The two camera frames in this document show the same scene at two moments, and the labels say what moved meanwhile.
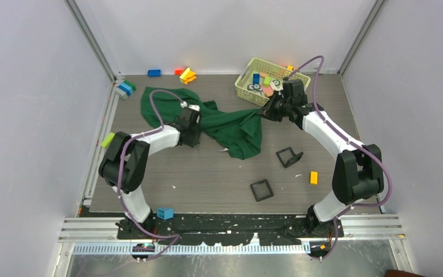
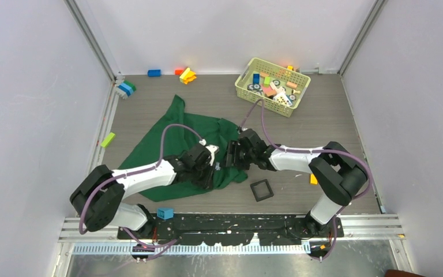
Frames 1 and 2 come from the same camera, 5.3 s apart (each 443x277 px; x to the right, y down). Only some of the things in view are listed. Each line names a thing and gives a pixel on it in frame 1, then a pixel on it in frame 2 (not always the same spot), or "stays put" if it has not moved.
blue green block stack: (127, 87) stays put
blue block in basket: (256, 78) stays put
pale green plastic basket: (261, 78) stays put
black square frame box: (262, 190) stays put
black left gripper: (194, 141) → (207, 182)
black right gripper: (267, 111) → (233, 148)
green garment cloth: (238, 130) → (213, 131)
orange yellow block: (314, 178) stays put
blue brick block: (154, 73) stays put
